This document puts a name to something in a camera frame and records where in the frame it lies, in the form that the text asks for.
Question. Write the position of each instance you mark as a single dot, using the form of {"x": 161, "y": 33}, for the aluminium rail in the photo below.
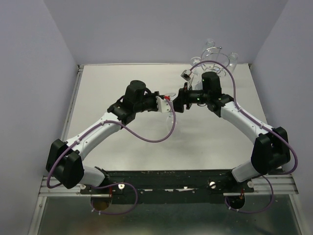
{"x": 281, "y": 184}
{"x": 74, "y": 94}

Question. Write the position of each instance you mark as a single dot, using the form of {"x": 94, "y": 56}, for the rear hanging wine glass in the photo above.
{"x": 208, "y": 47}

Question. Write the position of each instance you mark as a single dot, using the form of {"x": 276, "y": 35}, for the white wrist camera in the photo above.
{"x": 187, "y": 75}
{"x": 165, "y": 105}

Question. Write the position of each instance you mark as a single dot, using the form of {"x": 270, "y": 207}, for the aluminium left side rail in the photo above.
{"x": 74, "y": 94}

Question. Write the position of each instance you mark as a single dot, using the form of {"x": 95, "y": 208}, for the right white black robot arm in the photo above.
{"x": 270, "y": 150}

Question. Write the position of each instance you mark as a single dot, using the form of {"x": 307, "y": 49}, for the aluminium front rail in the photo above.
{"x": 281, "y": 184}

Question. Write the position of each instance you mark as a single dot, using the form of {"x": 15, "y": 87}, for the clear wine glass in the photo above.
{"x": 171, "y": 118}

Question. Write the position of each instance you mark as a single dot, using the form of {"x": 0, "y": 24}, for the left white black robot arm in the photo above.
{"x": 65, "y": 160}

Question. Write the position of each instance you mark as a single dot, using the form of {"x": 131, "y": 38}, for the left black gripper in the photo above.
{"x": 153, "y": 95}

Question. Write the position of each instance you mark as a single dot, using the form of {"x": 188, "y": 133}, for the hanging wine glass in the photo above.
{"x": 196, "y": 71}
{"x": 208, "y": 47}
{"x": 230, "y": 60}

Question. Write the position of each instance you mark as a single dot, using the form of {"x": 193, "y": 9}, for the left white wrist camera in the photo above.
{"x": 165, "y": 105}

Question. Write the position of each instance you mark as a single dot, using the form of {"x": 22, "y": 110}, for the chrome wine glass rack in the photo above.
{"x": 215, "y": 56}

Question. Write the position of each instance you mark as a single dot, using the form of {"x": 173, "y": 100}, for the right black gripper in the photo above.
{"x": 182, "y": 99}

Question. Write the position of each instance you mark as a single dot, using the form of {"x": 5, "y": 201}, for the left hanging wine glass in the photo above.
{"x": 196, "y": 71}

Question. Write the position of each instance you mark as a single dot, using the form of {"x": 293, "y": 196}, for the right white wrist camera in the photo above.
{"x": 187, "y": 75}

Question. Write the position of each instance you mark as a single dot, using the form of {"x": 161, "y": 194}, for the right hanging wine glass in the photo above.
{"x": 230, "y": 60}

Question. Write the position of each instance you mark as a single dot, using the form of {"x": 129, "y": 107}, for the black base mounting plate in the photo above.
{"x": 166, "y": 187}

